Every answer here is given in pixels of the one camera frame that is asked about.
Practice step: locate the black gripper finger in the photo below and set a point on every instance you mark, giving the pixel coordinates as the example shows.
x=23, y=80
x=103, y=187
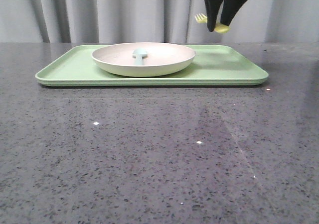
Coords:
x=230, y=9
x=212, y=10

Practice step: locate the yellow plastic fork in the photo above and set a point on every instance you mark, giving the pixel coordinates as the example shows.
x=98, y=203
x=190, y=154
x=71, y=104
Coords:
x=219, y=28

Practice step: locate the beige round plate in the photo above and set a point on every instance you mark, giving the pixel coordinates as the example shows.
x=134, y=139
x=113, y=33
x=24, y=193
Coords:
x=162, y=59

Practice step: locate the grey pleated curtain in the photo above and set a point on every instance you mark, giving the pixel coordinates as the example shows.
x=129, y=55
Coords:
x=119, y=21

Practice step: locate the light blue plastic spoon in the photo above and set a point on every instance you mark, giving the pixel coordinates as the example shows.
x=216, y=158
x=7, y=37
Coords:
x=139, y=54

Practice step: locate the light green plastic tray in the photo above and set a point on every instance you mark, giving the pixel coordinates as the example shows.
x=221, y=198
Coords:
x=214, y=65

